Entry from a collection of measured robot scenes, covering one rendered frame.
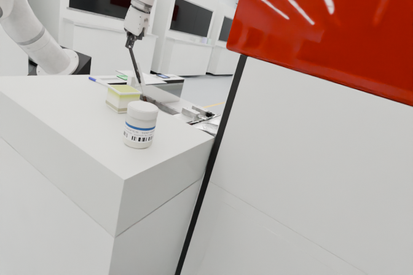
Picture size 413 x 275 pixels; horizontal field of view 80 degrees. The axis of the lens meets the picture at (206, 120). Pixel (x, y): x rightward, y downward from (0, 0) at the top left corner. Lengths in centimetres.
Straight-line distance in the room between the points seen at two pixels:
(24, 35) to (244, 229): 102
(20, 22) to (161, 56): 467
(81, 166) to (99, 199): 8
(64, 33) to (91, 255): 378
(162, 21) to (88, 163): 522
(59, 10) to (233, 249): 383
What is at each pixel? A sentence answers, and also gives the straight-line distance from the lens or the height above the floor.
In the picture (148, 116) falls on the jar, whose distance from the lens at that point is 56.
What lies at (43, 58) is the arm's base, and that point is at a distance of 122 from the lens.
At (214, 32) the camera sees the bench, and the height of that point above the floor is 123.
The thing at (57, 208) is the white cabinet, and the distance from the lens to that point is 75.
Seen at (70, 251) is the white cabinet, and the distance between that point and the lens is 78.
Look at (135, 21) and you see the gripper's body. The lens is 112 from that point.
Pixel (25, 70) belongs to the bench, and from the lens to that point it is 390.
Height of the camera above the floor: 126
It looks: 20 degrees down
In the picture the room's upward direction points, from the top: 15 degrees clockwise
